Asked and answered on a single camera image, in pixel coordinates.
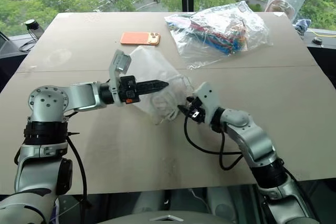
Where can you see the grey rounded shape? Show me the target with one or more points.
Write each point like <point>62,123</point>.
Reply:
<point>221,203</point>

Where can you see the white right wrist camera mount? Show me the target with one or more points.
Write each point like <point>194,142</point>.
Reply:
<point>208,96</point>

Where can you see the clear zip bag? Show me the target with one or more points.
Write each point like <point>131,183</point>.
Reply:
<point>284,2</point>

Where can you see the blue cloth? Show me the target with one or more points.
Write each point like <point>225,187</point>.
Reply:
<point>303,26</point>

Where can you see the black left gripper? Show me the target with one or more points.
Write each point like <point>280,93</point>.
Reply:
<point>128,89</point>

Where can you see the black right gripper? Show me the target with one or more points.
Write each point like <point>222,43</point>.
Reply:
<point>197,112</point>

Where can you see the black side table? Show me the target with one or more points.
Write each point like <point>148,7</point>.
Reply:
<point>10,61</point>

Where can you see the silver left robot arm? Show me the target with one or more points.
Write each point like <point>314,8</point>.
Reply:
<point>78,95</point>

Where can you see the small black round object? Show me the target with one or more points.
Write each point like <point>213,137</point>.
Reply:
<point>317,40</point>

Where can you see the grey robot torso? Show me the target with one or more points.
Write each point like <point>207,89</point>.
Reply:
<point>170,220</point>

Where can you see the clear bag of colourful items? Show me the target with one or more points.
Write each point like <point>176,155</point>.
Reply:
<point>218,32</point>

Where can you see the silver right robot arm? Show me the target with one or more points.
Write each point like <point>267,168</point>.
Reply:
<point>258,141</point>

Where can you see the orange smartphone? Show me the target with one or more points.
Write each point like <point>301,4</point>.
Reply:
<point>136,38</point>

